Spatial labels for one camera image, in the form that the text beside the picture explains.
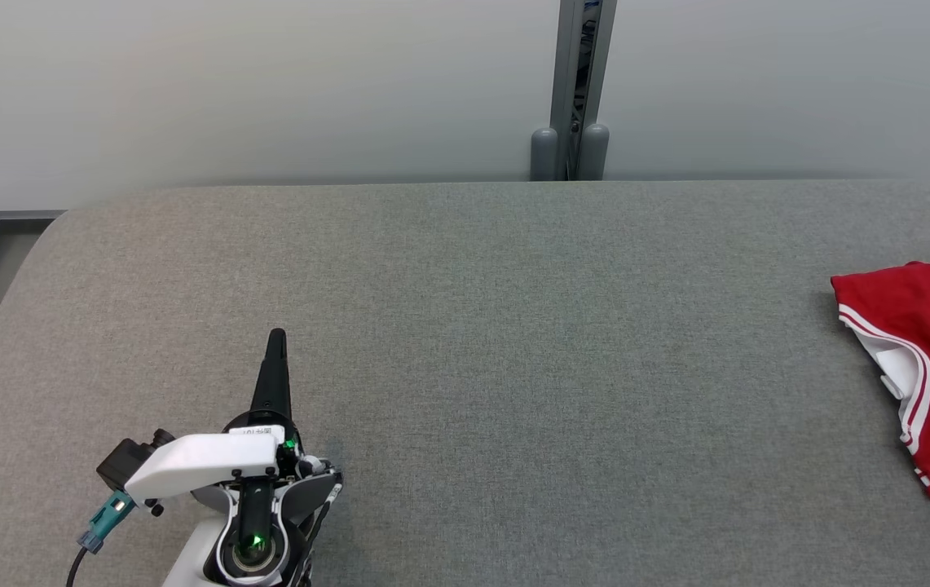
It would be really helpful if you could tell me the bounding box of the black left camera cable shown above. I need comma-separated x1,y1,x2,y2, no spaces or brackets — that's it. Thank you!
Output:
65,545,95,587

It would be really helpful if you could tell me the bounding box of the grey metal post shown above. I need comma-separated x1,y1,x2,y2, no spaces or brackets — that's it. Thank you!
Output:
529,0,619,183

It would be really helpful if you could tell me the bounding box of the teal left camera connector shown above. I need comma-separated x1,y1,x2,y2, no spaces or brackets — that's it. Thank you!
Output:
77,491,138,555

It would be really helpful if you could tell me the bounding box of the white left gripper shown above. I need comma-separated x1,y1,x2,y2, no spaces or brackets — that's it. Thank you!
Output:
123,328,345,523

